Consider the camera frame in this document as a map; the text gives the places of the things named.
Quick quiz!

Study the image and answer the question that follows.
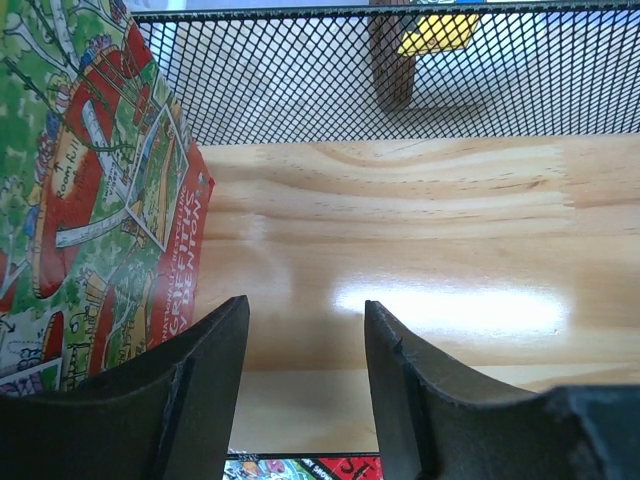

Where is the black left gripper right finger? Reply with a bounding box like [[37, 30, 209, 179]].
[[364, 301, 639, 479]]

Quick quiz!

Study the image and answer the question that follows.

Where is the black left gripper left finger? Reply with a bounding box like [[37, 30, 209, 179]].
[[1, 296, 249, 479]]

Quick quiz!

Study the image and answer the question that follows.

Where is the red back cover book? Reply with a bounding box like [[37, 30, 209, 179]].
[[1, 1, 214, 397]]

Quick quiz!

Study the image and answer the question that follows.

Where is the red treehouse book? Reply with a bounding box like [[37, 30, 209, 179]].
[[223, 453, 383, 480]]

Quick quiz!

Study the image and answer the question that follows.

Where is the wood and wire shelf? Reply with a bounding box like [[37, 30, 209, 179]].
[[137, 1, 639, 453]]

